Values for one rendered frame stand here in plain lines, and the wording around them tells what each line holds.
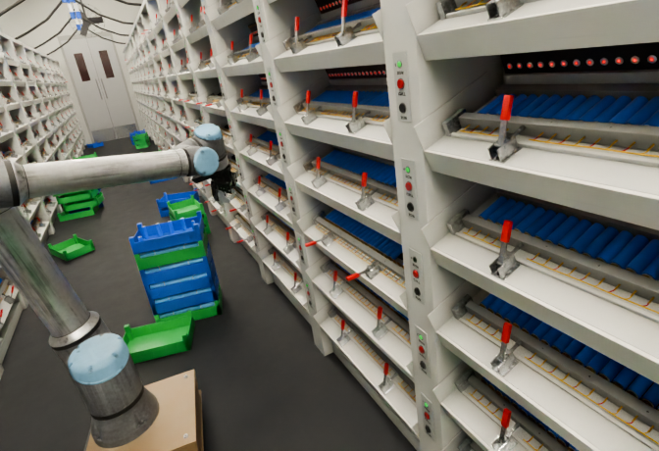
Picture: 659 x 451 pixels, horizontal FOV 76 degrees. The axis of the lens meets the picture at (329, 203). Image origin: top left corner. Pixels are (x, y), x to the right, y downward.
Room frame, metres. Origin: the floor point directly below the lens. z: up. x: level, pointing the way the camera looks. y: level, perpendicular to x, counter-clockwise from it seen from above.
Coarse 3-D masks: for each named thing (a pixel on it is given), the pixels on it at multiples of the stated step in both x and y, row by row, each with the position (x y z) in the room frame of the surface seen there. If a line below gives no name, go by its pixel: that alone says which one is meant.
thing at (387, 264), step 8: (320, 224) 1.34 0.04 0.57; (328, 224) 1.30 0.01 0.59; (336, 232) 1.23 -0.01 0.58; (344, 232) 1.21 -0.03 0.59; (344, 240) 1.19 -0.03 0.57; (352, 240) 1.15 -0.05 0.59; (360, 248) 1.09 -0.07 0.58; (368, 248) 1.08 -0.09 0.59; (368, 256) 1.07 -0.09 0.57; (376, 256) 1.03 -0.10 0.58; (384, 264) 0.98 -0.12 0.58; (392, 264) 0.97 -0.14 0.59; (392, 272) 0.96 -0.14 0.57; (400, 272) 0.92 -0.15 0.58
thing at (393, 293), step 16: (320, 208) 1.41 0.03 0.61; (304, 224) 1.38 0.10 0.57; (336, 240) 1.23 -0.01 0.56; (336, 256) 1.15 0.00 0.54; (352, 256) 1.11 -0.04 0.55; (352, 272) 1.07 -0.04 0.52; (384, 272) 0.98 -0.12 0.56; (384, 288) 0.92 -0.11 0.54; (400, 288) 0.90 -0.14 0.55; (400, 304) 0.85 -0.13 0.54
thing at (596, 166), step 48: (576, 48) 0.64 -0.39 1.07; (624, 48) 0.58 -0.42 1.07; (480, 96) 0.79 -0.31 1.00; (528, 96) 0.70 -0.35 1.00; (576, 96) 0.64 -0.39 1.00; (624, 96) 0.57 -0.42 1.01; (432, 144) 0.74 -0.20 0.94; (480, 144) 0.67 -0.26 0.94; (528, 144) 0.59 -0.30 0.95; (576, 144) 0.53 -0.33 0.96; (624, 144) 0.49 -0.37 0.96; (528, 192) 0.55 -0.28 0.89; (576, 192) 0.48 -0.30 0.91; (624, 192) 0.42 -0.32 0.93
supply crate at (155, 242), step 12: (156, 228) 1.94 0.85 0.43; (168, 228) 1.95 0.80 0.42; (180, 228) 1.96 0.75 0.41; (132, 240) 1.74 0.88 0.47; (144, 240) 1.75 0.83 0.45; (156, 240) 1.75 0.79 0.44; (168, 240) 1.76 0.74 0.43; (180, 240) 1.77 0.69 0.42; (192, 240) 1.78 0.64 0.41; (144, 252) 1.74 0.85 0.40
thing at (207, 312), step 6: (222, 294) 1.98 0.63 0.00; (216, 306) 1.79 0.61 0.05; (192, 312) 1.77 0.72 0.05; (198, 312) 1.77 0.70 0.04; (204, 312) 1.78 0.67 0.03; (210, 312) 1.78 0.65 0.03; (216, 312) 1.79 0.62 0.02; (156, 318) 1.74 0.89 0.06; (162, 318) 1.74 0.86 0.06; (168, 318) 1.75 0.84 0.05; (174, 318) 1.75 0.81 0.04; (198, 318) 1.77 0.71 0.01; (204, 318) 1.77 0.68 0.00
